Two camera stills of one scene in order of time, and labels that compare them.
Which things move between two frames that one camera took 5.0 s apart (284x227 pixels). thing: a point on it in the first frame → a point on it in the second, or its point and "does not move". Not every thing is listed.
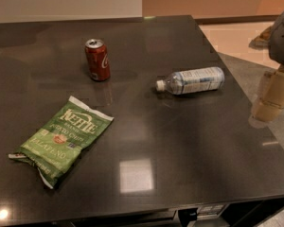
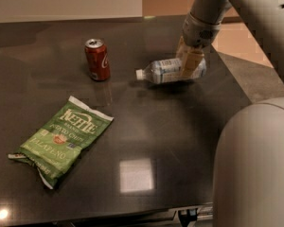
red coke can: (97, 60) does not move
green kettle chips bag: (71, 130) does not move
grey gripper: (282, 38) → (197, 32)
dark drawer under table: (254, 214) does not move
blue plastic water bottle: (195, 80) → (168, 70)
